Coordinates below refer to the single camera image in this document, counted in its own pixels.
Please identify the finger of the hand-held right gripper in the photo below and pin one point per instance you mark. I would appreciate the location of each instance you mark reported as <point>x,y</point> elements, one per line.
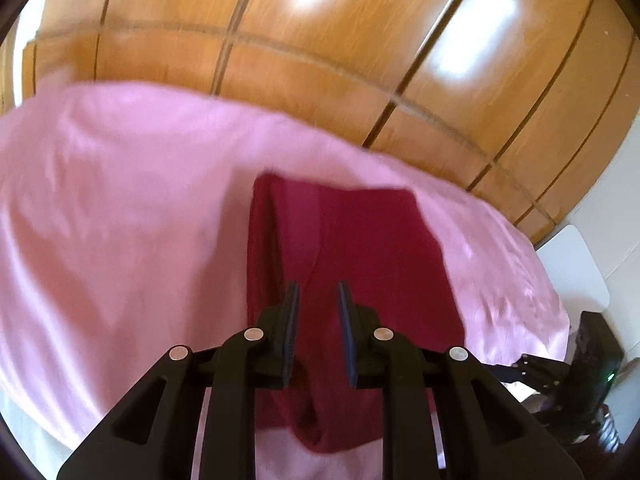
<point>530,372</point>

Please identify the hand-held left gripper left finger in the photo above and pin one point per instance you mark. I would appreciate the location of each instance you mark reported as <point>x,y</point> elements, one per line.
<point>291,330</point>

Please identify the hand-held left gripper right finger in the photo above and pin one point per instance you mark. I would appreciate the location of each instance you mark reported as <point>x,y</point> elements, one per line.
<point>346,332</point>

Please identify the maroon long-sleeved shirt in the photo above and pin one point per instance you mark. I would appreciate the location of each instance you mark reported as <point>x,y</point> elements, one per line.
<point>380,260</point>

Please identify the person's right forearm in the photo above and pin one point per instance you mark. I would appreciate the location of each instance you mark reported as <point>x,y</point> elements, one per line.
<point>610,430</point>

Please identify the white rounded board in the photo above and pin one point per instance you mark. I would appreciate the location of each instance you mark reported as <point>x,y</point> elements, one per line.
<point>575,265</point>

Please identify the pink bed sheet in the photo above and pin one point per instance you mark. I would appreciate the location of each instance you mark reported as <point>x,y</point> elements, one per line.
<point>125,210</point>

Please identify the wooden wardrobe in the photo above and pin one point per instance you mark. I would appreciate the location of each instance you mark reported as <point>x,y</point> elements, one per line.
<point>350,35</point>

